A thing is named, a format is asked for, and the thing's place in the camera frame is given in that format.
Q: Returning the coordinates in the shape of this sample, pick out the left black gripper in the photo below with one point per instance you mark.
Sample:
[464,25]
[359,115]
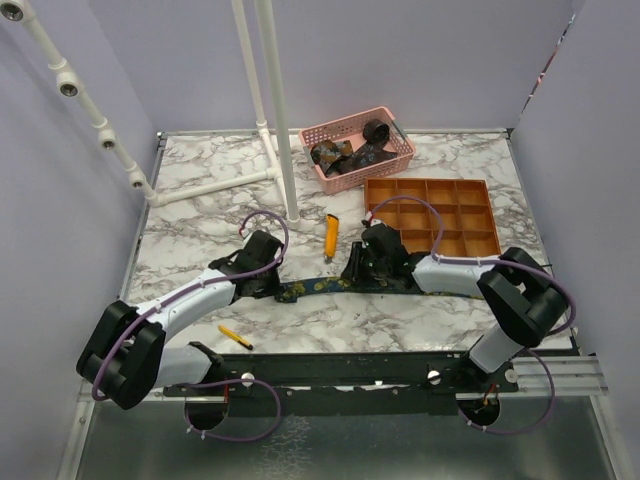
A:
[270,289]

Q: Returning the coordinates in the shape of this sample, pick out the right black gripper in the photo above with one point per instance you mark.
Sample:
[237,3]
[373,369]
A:
[353,271]

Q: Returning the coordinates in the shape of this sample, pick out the blue yellow floral tie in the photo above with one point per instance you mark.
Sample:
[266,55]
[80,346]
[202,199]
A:
[290,292]

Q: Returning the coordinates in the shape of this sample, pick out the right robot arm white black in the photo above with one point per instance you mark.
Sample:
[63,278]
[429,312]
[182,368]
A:
[525,300]

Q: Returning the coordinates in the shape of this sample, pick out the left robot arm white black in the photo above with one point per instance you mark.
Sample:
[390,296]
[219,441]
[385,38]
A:
[126,355]

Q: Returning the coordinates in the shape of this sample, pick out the orange utility knife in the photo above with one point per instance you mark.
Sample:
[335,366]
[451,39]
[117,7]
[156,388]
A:
[331,237]

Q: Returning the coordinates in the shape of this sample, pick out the yellow black pencil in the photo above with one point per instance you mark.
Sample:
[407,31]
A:
[235,337]

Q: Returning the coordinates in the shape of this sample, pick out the dark orange-patterned tie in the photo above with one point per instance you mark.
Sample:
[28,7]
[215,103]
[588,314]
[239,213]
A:
[325,153]

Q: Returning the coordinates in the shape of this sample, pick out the dark blue-patterned tie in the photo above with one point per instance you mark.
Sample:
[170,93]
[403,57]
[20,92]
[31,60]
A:
[366,155]

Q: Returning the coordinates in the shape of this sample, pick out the orange compartment tray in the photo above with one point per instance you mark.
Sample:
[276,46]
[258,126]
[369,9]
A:
[463,206]

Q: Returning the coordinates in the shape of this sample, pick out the rolled brown tie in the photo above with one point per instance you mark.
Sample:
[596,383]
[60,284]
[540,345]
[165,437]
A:
[376,132]

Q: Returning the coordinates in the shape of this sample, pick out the pink plastic basket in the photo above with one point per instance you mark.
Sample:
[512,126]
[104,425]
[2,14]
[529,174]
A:
[351,128]

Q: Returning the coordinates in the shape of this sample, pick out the white pvc pipe rack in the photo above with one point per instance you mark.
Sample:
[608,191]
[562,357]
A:
[276,143]

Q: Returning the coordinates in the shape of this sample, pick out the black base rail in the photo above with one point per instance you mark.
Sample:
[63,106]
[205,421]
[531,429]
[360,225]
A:
[346,384]

